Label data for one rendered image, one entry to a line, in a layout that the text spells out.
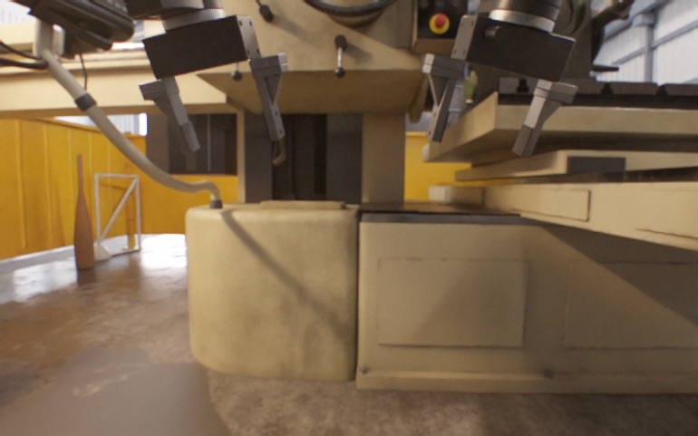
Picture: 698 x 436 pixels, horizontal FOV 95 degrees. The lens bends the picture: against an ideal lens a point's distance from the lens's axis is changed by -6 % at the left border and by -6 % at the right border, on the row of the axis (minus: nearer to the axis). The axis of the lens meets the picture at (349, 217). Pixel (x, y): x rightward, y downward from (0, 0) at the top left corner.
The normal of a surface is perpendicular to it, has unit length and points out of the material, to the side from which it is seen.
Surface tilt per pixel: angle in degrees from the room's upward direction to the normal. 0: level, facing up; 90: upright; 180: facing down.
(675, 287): 90
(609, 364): 90
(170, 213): 90
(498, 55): 114
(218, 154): 90
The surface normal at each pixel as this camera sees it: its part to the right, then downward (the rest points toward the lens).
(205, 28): -0.13, 0.48
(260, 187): -0.06, 0.09
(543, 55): 0.08, 0.48
